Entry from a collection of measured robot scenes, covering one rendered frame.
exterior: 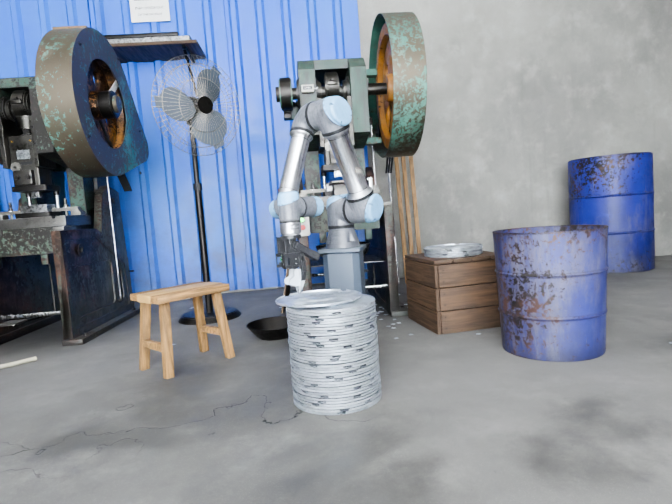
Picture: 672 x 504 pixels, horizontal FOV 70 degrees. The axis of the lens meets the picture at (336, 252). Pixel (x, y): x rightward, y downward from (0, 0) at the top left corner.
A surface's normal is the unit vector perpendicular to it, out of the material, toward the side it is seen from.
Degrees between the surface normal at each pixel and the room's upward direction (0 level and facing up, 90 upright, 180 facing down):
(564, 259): 92
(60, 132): 122
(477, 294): 90
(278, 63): 90
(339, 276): 90
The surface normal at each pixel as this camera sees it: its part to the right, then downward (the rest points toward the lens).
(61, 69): 0.02, -0.15
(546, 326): -0.44, 0.15
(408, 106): 0.11, 0.54
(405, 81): 0.09, 0.26
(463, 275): 0.20, 0.07
